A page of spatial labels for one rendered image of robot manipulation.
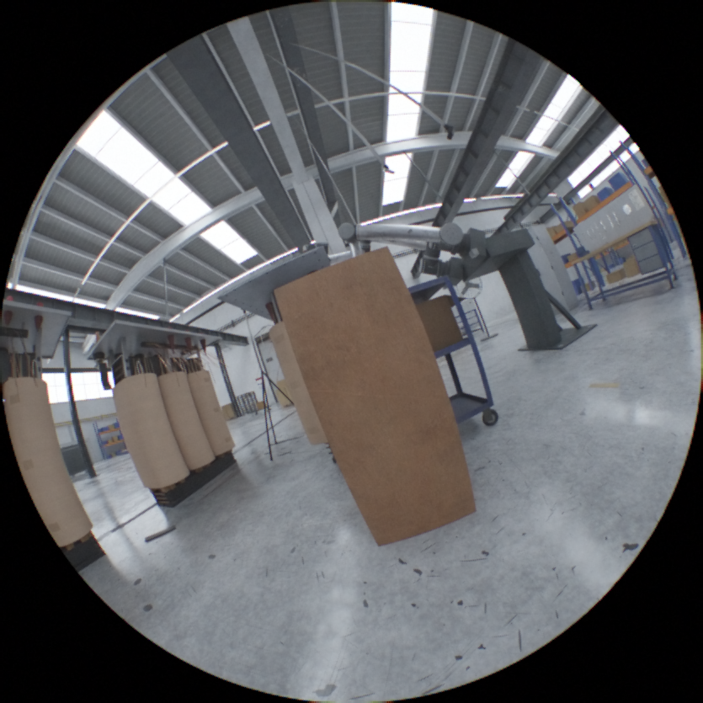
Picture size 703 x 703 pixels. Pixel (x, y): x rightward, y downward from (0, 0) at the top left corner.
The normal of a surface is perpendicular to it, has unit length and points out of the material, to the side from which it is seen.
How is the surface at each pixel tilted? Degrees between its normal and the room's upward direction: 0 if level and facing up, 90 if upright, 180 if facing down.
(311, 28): 174
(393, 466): 90
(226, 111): 180
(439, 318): 90
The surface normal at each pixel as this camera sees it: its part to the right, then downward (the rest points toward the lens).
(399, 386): -0.07, -0.04
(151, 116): 0.26, 0.96
